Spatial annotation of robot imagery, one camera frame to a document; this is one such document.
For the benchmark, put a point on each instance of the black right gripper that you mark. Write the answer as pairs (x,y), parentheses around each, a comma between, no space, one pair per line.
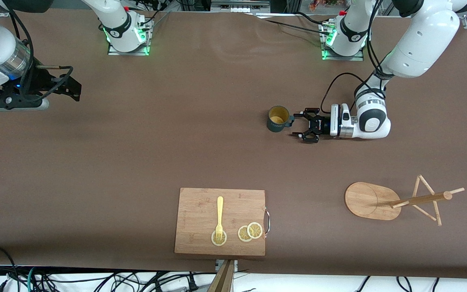
(43,82)

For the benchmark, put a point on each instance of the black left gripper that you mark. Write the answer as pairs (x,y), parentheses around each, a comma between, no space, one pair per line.
(323,124)

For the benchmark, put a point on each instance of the teal cup yellow inside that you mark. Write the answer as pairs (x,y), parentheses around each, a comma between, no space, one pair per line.
(276,125)

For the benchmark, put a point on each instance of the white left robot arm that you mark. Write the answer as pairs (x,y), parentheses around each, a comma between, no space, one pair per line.
(420,44)

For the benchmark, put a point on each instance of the wooden cup rack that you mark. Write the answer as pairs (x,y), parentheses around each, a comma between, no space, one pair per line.
(367,200)

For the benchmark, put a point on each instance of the yellow plastic fork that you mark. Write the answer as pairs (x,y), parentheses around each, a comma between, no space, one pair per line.
(219,211)

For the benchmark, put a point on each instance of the grey device behind table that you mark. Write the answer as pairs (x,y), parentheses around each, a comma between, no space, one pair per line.
(239,5)

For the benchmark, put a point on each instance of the bamboo cutting board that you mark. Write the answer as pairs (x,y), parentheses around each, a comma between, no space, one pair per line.
(201,215)

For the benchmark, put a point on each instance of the lemon slice under fork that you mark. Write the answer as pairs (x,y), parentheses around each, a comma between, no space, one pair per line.
(214,242)

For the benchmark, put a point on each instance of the wooden beam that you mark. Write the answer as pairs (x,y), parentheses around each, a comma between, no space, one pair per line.
(223,282)

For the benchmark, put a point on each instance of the black power plug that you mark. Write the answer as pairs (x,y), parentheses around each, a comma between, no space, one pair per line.
(193,284)

